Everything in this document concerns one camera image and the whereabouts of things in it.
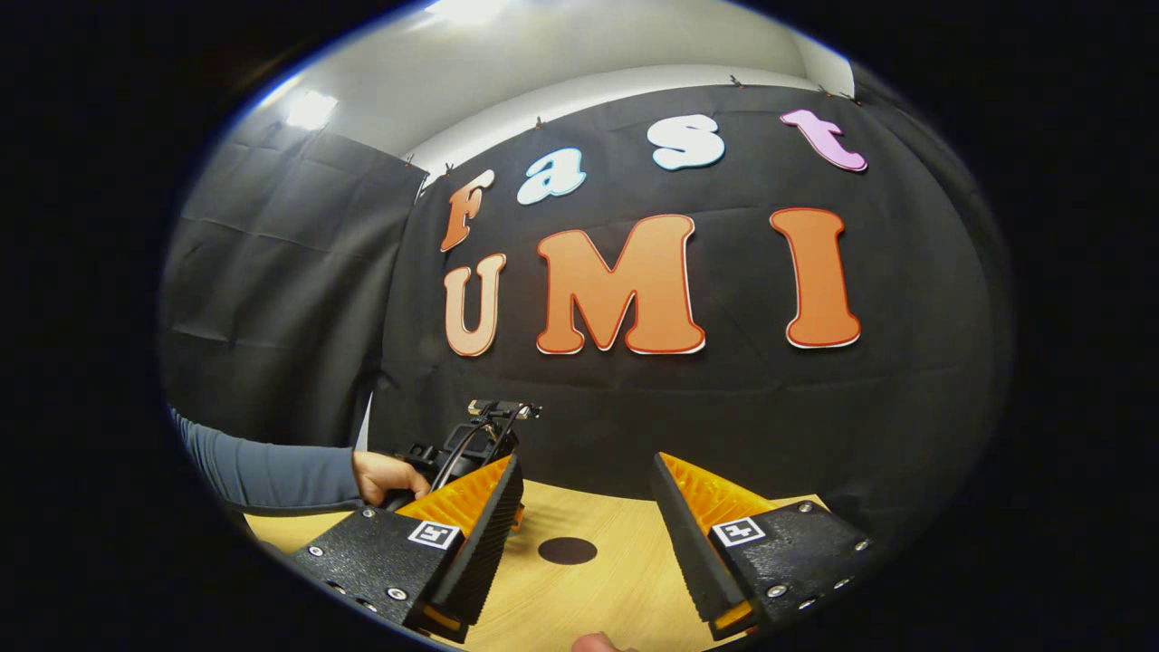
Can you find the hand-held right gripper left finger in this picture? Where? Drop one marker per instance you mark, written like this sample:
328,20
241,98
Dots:
489,543

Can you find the black backdrop cloth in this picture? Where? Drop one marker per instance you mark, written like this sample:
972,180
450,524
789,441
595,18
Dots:
724,407

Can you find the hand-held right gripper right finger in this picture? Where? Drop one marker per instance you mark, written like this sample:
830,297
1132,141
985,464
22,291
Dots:
684,543

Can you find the ceiling light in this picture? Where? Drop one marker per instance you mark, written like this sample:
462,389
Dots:
310,109

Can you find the wooden desktop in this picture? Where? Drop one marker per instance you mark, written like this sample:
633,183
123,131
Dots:
589,598

